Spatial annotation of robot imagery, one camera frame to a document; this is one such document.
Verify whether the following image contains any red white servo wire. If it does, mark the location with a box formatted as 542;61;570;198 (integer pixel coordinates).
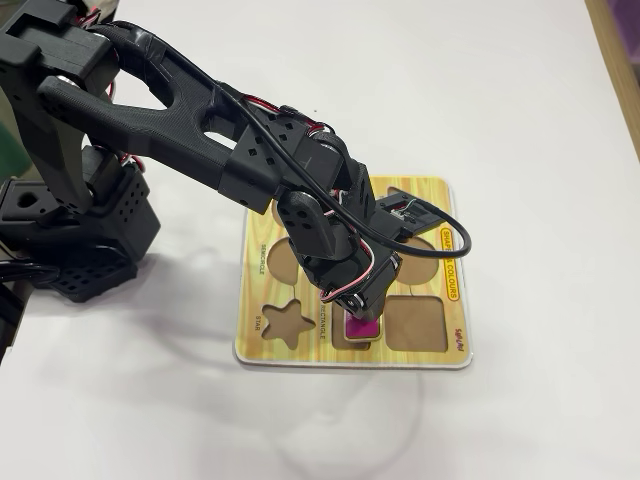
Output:
317;244;376;304

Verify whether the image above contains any thick black power cable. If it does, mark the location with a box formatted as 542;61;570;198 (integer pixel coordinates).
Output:
0;258;62;286

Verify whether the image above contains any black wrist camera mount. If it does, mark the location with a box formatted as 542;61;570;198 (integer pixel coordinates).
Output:
374;192;437;241

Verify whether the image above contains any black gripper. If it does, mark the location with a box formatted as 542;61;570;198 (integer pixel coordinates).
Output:
299;162;403;325

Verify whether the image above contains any pink rectangle piece yellow pin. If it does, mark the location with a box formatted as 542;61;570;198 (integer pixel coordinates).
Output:
342;309;382;344

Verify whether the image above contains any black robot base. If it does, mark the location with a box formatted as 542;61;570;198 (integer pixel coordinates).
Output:
0;179;140;305

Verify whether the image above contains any wooden shape puzzle board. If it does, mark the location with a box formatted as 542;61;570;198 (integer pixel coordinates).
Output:
233;173;475;372

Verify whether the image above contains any black camera cable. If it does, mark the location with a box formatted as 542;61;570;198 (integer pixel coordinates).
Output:
114;22;474;261

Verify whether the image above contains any purple object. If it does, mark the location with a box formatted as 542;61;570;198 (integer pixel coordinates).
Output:
603;0;640;79

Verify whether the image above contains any olive floral fabric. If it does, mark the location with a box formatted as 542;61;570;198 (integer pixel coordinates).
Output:
0;87;36;184

